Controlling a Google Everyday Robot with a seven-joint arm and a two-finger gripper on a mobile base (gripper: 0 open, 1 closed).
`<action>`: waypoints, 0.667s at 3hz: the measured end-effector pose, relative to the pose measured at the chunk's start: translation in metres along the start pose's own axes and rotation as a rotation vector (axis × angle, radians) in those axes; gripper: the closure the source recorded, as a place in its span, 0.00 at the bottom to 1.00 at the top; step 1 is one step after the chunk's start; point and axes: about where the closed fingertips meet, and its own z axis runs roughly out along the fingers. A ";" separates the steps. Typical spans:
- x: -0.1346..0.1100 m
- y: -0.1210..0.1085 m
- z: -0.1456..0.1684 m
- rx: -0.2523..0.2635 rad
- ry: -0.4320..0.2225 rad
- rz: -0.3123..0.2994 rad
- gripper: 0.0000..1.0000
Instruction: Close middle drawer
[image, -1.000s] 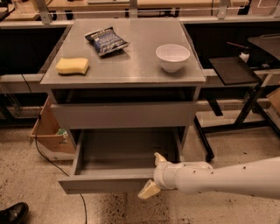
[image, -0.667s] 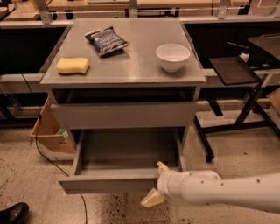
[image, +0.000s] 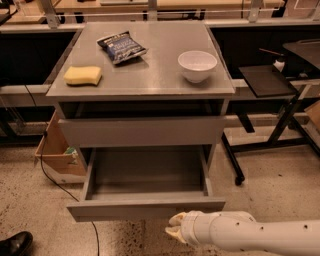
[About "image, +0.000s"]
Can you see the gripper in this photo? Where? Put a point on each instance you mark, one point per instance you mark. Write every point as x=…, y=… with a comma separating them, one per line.
x=188, y=227

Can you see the blue chip bag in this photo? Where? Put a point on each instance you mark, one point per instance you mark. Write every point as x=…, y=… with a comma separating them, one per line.
x=121, y=47

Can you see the cardboard box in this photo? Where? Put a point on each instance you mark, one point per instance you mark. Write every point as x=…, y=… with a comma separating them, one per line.
x=60, y=161

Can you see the grey drawer cabinet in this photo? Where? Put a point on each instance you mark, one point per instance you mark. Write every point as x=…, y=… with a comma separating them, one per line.
x=150, y=86

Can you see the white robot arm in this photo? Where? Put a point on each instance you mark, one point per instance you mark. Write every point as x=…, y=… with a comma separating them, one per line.
x=238, y=231

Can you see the black rolling table frame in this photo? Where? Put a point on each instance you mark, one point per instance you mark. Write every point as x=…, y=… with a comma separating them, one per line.
x=288, y=132

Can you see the white bowl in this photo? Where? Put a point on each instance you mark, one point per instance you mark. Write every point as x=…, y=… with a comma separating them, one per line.
x=196, y=66

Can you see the yellow sponge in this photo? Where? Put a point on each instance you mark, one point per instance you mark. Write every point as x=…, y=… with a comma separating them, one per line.
x=82, y=75

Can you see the grey top drawer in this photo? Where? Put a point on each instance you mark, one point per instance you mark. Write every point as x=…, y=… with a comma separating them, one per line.
x=130, y=132

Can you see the black tray stand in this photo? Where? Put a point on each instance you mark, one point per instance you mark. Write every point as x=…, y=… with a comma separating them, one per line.
x=267, y=81

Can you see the black shoe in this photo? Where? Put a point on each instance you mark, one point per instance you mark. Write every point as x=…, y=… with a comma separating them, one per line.
x=17, y=245

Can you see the grey drawer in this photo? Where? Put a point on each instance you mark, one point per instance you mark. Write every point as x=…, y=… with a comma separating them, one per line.
x=130, y=132
x=145, y=183

